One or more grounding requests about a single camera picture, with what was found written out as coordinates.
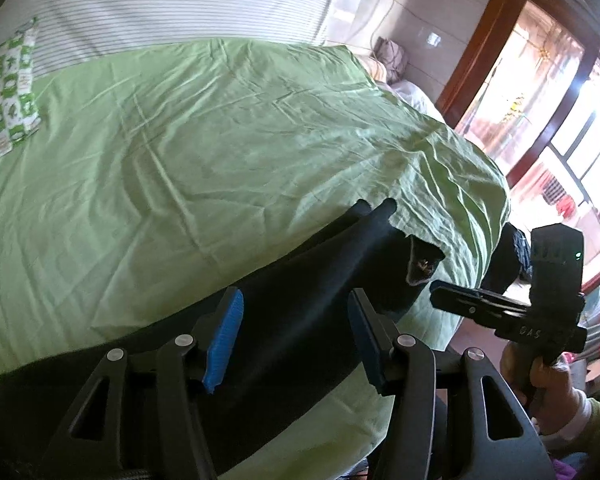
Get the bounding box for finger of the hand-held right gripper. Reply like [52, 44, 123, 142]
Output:
[429, 280, 531, 322]

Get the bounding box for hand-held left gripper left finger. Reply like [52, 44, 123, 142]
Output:
[45, 287, 244, 480]

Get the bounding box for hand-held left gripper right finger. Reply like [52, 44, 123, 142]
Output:
[348, 288, 556, 480]

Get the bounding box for black pants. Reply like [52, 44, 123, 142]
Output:
[0, 199, 448, 480]

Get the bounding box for person's right forearm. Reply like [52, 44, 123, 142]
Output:
[537, 392, 600, 461]

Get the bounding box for person's right hand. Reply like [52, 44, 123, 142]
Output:
[500, 344, 588, 436]

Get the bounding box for dark cloth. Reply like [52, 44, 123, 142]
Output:
[481, 221, 532, 297]

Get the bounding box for red hanging clothes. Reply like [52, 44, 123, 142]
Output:
[540, 180, 581, 221]

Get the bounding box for green bed sheet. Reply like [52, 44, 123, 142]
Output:
[0, 37, 512, 480]

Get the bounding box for pale pillow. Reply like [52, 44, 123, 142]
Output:
[362, 56, 442, 123]

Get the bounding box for green printed pillow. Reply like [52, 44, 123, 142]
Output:
[0, 16, 42, 172]

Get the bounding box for white striped duvet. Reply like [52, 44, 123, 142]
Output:
[0, 0, 334, 77]

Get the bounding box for wooden window frame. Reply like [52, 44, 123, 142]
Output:
[505, 55, 600, 306]

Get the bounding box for wooden door frame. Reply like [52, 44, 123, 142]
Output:
[436, 0, 600, 128]

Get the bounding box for white cable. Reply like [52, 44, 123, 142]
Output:
[369, 0, 396, 61]

